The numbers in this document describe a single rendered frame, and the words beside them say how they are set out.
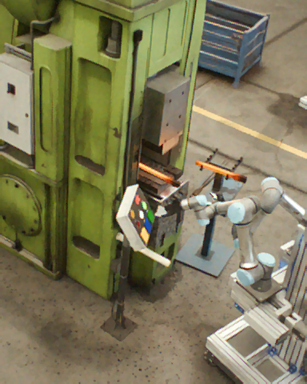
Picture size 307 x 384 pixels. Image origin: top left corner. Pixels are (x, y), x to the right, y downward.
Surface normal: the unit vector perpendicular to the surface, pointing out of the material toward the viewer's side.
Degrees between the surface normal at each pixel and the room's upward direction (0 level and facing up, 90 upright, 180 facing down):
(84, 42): 89
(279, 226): 0
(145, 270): 89
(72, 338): 0
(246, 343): 0
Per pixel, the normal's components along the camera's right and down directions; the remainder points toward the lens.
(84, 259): -0.58, 0.44
